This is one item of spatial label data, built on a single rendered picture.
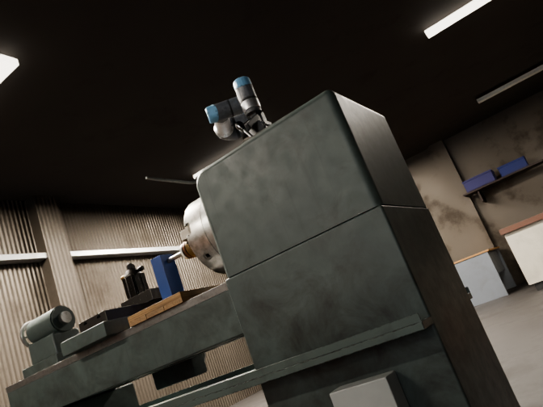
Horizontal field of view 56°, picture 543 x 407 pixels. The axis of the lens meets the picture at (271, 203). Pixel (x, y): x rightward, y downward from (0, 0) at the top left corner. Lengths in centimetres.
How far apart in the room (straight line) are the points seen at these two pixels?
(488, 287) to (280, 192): 759
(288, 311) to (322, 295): 13
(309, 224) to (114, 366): 109
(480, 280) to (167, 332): 744
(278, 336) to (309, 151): 58
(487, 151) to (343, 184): 925
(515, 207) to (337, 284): 914
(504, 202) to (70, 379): 912
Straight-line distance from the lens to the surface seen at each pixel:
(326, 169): 151
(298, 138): 156
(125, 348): 217
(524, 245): 778
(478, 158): 1068
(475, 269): 900
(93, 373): 234
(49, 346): 273
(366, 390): 144
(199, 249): 187
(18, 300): 601
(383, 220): 143
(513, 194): 1054
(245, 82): 214
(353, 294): 148
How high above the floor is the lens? 62
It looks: 14 degrees up
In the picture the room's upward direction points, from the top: 21 degrees counter-clockwise
